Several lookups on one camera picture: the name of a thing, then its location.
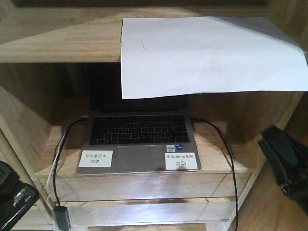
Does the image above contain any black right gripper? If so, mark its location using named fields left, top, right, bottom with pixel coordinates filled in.
left=258, top=125, right=308, bottom=214

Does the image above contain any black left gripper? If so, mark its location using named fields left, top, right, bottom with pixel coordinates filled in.
left=0, top=161, right=40, bottom=231

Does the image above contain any white paper sheet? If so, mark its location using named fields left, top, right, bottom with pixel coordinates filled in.
left=121, top=16, right=308, bottom=99

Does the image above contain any grey usb hub adapter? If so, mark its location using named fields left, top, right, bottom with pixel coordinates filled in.
left=53, top=205, right=71, bottom=231

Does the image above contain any white label left sticker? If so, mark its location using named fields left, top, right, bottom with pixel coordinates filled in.
left=78, top=150, right=113, bottom=167

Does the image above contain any white label sticker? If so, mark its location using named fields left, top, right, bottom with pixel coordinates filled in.
left=78, top=150, right=113, bottom=167
left=165, top=153, right=198, bottom=170

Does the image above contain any white label right sticker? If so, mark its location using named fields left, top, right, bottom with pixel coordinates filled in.
left=165, top=153, right=198, bottom=170

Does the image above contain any grey laptop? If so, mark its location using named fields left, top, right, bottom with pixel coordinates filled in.
left=76, top=64, right=201, bottom=175

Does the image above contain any white cable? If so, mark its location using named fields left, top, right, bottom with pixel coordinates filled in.
left=46, top=134, right=66, bottom=210

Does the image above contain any black cable right of laptop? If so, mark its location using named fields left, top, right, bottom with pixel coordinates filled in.
left=191, top=117, right=240, bottom=231

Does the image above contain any black cable of laptop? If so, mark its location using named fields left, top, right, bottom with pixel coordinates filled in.
left=191, top=117, right=240, bottom=231
left=53, top=117, right=89, bottom=206

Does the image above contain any black cable left of laptop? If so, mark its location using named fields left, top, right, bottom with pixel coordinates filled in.
left=53, top=117, right=89, bottom=206

